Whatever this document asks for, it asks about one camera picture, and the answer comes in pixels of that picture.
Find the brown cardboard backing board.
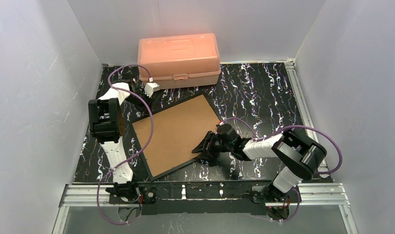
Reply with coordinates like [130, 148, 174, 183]
[133, 94, 219, 181]

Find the pink plastic storage box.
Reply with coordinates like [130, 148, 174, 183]
[138, 33, 221, 89]

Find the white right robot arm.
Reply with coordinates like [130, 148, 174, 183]
[191, 124, 327, 197]

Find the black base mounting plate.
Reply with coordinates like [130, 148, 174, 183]
[108, 181, 302, 218]

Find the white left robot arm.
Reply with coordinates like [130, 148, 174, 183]
[88, 81, 160, 184]

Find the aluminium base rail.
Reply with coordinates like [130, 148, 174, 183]
[53, 181, 358, 234]

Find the black picture frame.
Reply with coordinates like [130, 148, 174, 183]
[129, 92, 220, 181]

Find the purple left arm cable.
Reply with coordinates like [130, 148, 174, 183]
[97, 64, 155, 226]

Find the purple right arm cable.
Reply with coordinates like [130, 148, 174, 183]
[218, 117, 343, 223]

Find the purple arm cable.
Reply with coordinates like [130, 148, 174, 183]
[97, 64, 155, 226]
[218, 117, 343, 223]

